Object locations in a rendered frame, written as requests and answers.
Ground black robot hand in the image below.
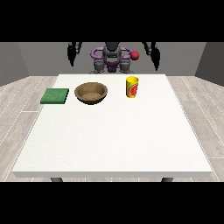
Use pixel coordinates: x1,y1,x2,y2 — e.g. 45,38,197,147
66,42,83,67
141,42,161,72

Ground yellow cup with melon print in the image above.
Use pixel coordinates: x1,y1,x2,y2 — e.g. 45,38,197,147
125,75,139,99

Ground brown wooden bowl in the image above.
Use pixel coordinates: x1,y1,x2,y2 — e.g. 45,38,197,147
73,81,109,106

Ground green square pad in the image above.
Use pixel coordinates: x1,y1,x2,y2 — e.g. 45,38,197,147
39,87,70,105

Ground grey robot trunk purple rings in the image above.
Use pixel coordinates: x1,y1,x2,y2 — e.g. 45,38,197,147
89,42,135,74

